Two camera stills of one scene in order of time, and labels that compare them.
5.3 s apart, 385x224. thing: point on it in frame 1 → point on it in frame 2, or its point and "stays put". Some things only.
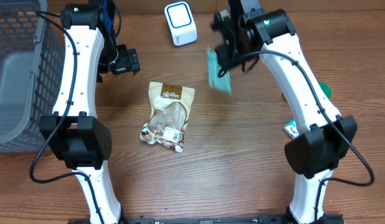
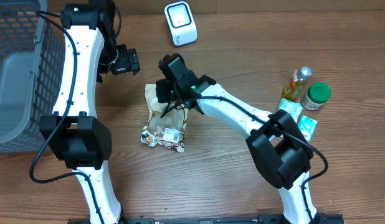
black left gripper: (130, 62) stays put
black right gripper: (223, 50) → (162, 91)
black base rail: (262, 219) stays put
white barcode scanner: (182, 23) stays put
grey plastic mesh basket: (28, 73) stays put
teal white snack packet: (222, 83) → (294, 108)
